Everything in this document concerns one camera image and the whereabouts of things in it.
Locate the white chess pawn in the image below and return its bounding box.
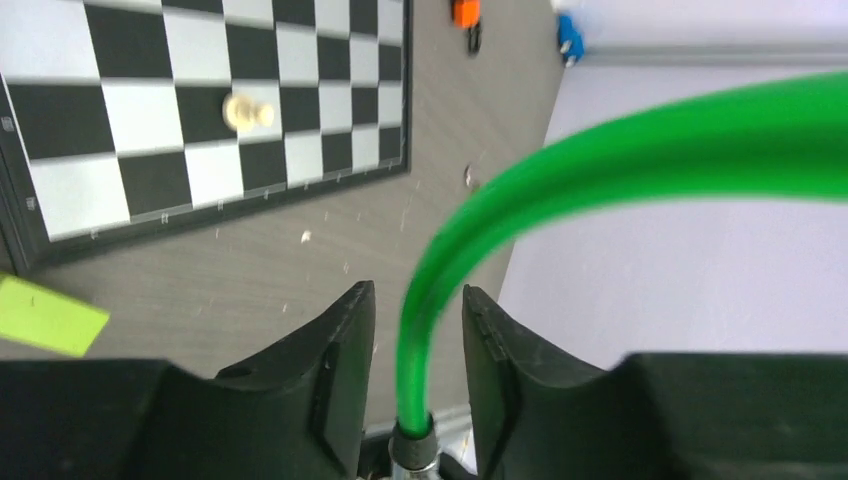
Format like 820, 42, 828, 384
222, 94, 275, 132

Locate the green cable lock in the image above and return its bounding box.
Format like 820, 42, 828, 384
389, 72, 847, 479

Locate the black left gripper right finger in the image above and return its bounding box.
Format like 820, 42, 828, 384
462, 286, 847, 479

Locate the blue toy car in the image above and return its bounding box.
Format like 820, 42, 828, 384
557, 12, 585, 68

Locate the orange black padlock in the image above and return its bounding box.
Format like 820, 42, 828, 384
451, 0, 482, 56

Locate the lime green block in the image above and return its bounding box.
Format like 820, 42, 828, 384
1, 274, 110, 358

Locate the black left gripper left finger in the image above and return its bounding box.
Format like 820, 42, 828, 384
1, 281, 376, 479

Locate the black white chessboard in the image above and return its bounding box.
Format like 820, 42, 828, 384
1, 1, 412, 273

